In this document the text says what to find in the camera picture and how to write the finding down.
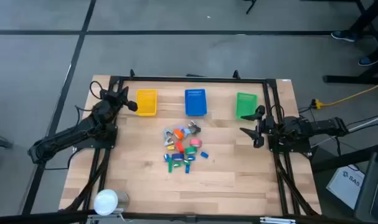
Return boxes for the person's foot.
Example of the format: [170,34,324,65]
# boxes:
[331,30,359,43]
[357,55,378,67]

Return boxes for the silver metal bracket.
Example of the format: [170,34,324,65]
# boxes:
[259,217,297,224]

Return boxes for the white table lamp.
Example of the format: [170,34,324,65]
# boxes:
[93,189,130,217]

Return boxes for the blue plastic basket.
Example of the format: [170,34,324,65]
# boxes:
[184,88,208,117]

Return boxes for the dark grey laptop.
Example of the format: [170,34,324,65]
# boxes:
[353,151,378,223]

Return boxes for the green plastic basket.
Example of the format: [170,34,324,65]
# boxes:
[235,91,258,121]

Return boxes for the black stand leg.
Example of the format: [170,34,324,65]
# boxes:
[243,0,258,15]

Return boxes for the white printed box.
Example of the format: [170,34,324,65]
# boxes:
[326,166,366,210]

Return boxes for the black desk crossbar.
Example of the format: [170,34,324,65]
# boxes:
[309,142,378,174]

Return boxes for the yellow power cord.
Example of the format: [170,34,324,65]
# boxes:
[311,81,378,110]

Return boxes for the yellow plastic basket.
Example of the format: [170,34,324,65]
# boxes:
[135,88,159,117]

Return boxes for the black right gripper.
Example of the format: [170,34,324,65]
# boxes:
[239,105,275,149]

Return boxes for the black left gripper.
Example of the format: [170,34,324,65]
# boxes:
[102,86,139,114]

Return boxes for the grey cable conduit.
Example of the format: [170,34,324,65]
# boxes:
[309,111,378,147]

